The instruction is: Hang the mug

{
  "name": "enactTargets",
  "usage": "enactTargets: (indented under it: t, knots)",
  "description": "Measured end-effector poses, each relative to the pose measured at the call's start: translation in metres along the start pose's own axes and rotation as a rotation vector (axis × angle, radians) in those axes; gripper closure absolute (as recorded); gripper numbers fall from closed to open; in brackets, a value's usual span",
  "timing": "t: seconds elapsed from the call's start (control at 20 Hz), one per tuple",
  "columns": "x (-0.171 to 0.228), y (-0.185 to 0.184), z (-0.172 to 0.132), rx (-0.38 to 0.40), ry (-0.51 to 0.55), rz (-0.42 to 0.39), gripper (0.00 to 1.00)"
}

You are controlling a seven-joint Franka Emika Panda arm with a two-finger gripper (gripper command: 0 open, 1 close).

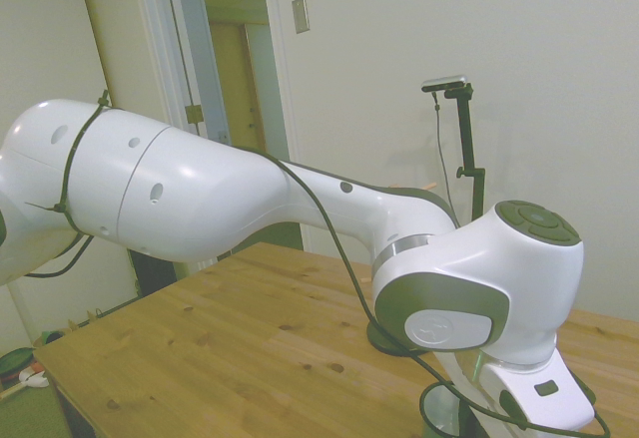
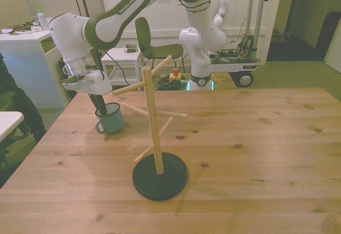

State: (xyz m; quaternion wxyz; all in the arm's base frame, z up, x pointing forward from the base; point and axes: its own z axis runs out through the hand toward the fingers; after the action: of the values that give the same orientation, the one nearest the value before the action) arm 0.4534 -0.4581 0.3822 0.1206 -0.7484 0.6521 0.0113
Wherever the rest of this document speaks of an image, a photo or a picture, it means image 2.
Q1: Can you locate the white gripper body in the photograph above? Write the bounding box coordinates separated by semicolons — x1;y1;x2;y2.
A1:
63;70;112;95

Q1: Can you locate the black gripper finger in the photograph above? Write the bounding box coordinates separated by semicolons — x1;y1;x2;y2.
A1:
89;94;101;111
97;94;108;116

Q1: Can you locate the blue enamel mug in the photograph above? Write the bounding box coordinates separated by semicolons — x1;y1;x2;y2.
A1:
95;102;125;135

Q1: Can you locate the wooden mug tree black base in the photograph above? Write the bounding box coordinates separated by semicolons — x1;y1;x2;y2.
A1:
111;55;189;201

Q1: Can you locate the black case with orange note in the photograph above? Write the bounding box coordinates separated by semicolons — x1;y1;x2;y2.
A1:
58;47;105;99

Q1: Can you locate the small white side table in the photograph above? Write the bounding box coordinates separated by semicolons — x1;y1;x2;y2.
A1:
101;47;143;87

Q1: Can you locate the dark green chair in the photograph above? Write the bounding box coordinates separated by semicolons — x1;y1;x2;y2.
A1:
134;17;186;74

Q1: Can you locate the person in dark clothing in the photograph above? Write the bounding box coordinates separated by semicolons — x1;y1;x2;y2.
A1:
0;51;46;144

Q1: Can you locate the white desk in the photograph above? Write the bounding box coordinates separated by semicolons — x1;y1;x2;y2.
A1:
0;18;88;109

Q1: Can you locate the yellow emergency stop button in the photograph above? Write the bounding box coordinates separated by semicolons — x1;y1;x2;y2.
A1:
169;68;182;83

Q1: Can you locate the clear plastic bottle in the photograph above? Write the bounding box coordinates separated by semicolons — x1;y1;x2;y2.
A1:
36;8;50;31

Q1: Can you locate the white rounded table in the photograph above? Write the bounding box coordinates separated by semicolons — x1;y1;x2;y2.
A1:
0;111;25;142

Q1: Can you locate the white wheeled cart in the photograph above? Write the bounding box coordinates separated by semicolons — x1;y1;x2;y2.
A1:
210;33;261;88

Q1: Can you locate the pile of dark cables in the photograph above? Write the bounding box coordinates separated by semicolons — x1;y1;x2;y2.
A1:
156;75;188;91

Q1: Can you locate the tangle of wires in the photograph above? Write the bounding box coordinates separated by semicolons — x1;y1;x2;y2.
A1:
9;19;51;34

